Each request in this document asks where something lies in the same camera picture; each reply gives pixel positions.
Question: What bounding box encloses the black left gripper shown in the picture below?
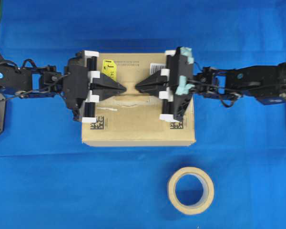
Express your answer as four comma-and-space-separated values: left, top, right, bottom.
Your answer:
62, 50, 126, 122

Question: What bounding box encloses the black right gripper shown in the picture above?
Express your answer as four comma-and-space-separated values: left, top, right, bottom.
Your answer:
135, 46, 194, 123

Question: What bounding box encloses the brown tape strip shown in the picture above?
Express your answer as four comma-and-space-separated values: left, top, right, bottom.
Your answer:
108, 82, 161, 107

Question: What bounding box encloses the brown cardboard box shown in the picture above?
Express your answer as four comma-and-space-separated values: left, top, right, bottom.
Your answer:
82, 53, 196, 147

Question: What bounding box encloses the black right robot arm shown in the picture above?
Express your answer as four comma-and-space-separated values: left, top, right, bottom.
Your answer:
135, 47, 286, 123

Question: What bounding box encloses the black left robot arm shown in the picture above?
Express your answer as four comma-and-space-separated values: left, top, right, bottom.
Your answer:
0, 51, 127, 123

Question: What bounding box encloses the beige masking tape roll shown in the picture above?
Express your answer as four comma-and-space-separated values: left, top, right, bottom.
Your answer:
167, 167, 215, 215

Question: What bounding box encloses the blue table cloth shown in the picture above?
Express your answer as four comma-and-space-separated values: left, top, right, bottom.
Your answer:
0, 0, 286, 229

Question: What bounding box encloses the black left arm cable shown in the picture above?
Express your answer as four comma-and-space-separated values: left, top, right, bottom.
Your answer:
4, 76, 67, 101

